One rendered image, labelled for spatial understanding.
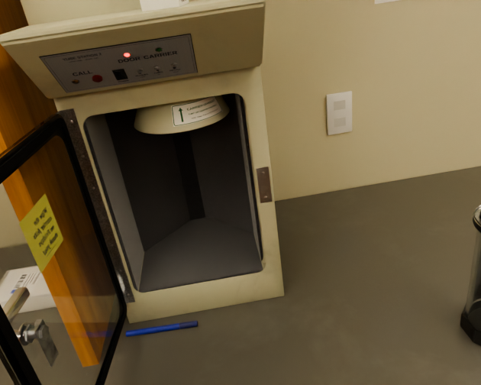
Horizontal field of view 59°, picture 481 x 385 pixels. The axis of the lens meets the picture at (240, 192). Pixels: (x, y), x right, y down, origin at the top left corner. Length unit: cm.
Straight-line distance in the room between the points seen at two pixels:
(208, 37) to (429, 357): 61
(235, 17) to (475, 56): 89
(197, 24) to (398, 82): 79
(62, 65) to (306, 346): 59
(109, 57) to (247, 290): 51
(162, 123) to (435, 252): 65
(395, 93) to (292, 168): 34
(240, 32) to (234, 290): 50
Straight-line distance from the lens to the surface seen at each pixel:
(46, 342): 58
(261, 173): 74
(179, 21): 56
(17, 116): 72
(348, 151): 127
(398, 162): 134
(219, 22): 57
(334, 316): 86
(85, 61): 61
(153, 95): 69
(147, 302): 89
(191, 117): 72
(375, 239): 106
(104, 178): 76
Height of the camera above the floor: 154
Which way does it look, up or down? 27 degrees down
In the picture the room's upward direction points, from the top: 8 degrees counter-clockwise
